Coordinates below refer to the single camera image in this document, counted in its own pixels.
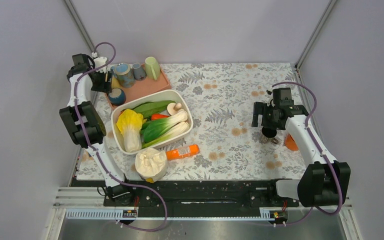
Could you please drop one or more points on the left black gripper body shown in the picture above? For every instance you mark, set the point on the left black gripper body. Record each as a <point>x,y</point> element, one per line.
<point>99,83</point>

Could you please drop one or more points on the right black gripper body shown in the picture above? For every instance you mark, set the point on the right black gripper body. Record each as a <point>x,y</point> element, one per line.
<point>275,124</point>

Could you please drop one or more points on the dark brown mug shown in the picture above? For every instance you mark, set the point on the dark brown mug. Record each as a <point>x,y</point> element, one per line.
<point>268,135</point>

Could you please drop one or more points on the orange mug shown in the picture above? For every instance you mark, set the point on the orange mug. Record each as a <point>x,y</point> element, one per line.
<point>290,143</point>

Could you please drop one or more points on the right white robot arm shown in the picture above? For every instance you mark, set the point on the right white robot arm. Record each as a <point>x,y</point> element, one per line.
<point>325,179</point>

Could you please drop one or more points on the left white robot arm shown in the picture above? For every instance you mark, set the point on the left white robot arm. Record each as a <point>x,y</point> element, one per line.
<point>82,121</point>

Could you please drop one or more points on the light blue big mug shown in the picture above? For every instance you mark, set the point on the light blue big mug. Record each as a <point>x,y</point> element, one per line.
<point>124,74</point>

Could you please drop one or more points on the light green mug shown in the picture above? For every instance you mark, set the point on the light green mug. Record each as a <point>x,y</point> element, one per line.
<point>152,68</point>

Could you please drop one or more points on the yellow cup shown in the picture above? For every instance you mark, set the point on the yellow cup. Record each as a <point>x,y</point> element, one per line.
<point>115,83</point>

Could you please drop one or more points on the navy round cup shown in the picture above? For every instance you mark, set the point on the navy round cup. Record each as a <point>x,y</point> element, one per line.
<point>117,96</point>

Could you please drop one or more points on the small grey blue cup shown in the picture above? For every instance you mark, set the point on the small grey blue cup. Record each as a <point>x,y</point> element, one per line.
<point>139,72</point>

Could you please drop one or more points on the pink tray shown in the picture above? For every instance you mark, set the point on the pink tray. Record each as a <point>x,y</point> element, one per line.
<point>144,87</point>

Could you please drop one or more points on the floral table mat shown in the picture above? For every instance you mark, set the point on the floral table mat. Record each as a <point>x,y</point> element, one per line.
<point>220,97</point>

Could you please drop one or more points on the yellow napa cabbage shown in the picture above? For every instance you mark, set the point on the yellow napa cabbage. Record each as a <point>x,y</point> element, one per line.
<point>130,124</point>

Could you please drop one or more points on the green leaf vegetable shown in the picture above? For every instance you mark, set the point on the green leaf vegetable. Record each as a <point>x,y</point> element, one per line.
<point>147,109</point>

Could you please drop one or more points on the red pepper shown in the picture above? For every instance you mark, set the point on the red pepper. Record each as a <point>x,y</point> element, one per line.
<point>158,116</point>

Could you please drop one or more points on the upper bok choy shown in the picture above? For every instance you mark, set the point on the upper bok choy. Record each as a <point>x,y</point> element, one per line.
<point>159,127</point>

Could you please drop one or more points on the bok choy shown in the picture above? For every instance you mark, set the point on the bok choy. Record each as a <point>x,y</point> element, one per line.
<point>159,127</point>
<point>176,130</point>

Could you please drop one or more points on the white vegetable tub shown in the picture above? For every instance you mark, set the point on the white vegetable tub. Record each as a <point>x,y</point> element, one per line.
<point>159,96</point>

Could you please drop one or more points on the white mushroom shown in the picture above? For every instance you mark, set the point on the white mushroom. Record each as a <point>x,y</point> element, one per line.
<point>173,108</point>

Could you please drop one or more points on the orange tube package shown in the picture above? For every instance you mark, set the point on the orange tube package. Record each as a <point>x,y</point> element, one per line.
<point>182,152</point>

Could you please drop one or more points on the lower bok choy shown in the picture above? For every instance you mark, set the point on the lower bok choy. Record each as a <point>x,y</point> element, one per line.
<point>176,130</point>

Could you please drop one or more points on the cream cloth bag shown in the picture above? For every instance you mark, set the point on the cream cloth bag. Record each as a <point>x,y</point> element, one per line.
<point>151,164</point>

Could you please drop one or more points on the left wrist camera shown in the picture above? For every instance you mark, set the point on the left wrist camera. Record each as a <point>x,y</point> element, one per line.
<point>99,61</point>

